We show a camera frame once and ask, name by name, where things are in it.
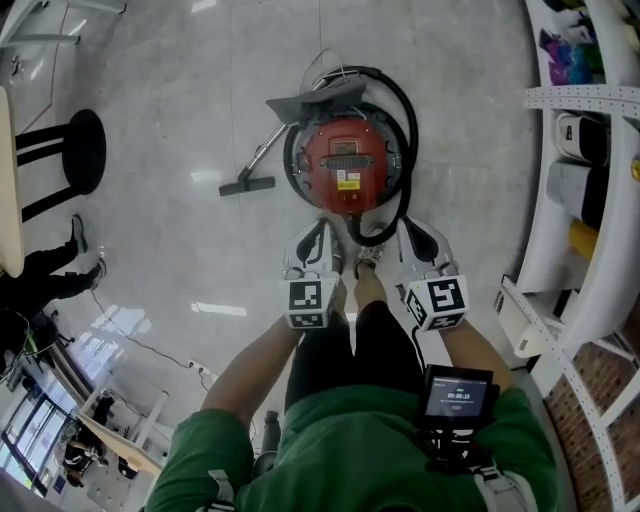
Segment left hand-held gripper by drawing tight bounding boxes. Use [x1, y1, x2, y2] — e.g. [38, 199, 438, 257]
[282, 218, 341, 332]

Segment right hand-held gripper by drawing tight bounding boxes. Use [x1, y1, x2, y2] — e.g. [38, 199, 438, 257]
[394, 215, 473, 333]

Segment red vacuum cleaner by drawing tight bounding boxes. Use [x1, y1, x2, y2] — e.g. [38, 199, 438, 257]
[217, 62, 420, 247]

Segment person's right forearm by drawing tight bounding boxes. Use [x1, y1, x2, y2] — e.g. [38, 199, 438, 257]
[438, 319, 516, 397]

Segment person's left forearm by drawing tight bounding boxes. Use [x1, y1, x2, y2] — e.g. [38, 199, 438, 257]
[199, 313, 312, 427]

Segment person's left shoe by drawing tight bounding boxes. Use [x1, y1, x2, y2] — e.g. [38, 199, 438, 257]
[327, 238, 347, 277]

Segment person's shoe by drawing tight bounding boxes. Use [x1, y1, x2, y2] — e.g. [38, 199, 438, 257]
[327, 238, 347, 277]
[351, 243, 387, 282]

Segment person's left leg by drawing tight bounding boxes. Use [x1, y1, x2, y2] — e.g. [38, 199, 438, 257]
[330, 273, 354, 321]

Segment person's leg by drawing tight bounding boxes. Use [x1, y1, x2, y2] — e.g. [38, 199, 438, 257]
[353, 267, 391, 321]
[330, 273, 354, 321]

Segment person's right shoe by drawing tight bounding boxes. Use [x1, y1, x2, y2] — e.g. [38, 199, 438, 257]
[351, 243, 387, 282]

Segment person's right leg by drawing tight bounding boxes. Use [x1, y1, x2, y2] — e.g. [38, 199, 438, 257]
[353, 267, 391, 321]

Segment person's black shorts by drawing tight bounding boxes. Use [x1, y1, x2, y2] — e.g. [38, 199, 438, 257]
[283, 298, 427, 417]

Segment black chest-mounted monitor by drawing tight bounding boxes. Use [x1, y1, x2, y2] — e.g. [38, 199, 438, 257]
[417, 364, 502, 454]

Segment grey dustpan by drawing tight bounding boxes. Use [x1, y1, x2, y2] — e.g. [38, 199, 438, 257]
[264, 78, 368, 124]

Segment white power strip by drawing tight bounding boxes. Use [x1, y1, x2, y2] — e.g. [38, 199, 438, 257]
[186, 356, 220, 380]

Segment yellow container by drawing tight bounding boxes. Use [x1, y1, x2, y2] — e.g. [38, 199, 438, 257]
[568, 218, 601, 261]

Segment grey waste bin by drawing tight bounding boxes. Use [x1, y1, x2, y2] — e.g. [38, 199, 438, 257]
[545, 159, 610, 222]

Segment white metal shelving unit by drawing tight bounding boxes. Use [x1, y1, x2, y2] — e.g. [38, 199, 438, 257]
[497, 0, 640, 512]

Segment white bin with black lid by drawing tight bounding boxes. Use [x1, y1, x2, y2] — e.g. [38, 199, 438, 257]
[554, 111, 613, 167]

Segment person's green shirt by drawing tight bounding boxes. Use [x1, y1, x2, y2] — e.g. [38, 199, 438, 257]
[143, 383, 560, 512]

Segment purple cloth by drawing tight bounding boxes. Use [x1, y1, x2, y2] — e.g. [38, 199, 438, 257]
[541, 28, 577, 77]

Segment white desk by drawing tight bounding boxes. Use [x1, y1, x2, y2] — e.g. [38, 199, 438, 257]
[0, 0, 129, 50]

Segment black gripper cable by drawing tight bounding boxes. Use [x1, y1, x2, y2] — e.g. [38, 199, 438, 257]
[409, 323, 427, 374]

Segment black floor cable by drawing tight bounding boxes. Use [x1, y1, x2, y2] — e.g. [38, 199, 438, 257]
[88, 288, 206, 376]

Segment round wooden pedestal table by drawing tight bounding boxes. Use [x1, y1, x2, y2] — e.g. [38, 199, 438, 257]
[0, 84, 108, 279]

